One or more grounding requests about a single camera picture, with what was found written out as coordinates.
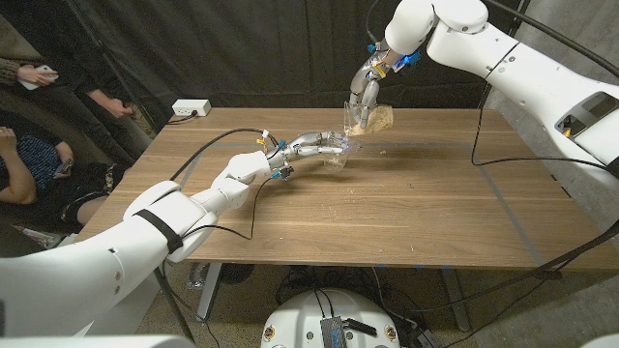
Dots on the grey box on torso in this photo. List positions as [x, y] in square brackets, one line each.
[333, 333]

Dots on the black backdrop curtain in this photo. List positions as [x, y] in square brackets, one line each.
[266, 48]

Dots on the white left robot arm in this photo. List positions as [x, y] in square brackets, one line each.
[121, 256]

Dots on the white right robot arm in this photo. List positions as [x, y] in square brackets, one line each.
[522, 67]

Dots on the seated person in blue top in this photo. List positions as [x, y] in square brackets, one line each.
[19, 169]

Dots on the standing person at back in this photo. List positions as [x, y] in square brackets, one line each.
[111, 60]

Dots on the clear plastic cup with sugar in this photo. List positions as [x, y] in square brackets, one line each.
[372, 118]

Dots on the grey table leg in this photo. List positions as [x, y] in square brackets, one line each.
[455, 299]
[209, 295]

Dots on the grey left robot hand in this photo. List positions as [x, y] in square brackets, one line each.
[304, 146]

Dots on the black round floor object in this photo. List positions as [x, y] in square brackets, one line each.
[238, 273]

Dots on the person in black clothes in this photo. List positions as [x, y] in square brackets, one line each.
[113, 104]

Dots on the clear plastic bottle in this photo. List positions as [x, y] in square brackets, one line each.
[197, 275]

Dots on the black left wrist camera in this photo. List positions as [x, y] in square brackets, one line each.
[284, 173]

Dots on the person in brown sweater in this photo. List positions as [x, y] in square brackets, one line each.
[31, 75]

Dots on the white power strip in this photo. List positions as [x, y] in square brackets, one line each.
[191, 107]

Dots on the white robot torso base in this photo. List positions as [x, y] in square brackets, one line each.
[309, 314]

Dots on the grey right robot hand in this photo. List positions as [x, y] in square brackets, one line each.
[367, 84]

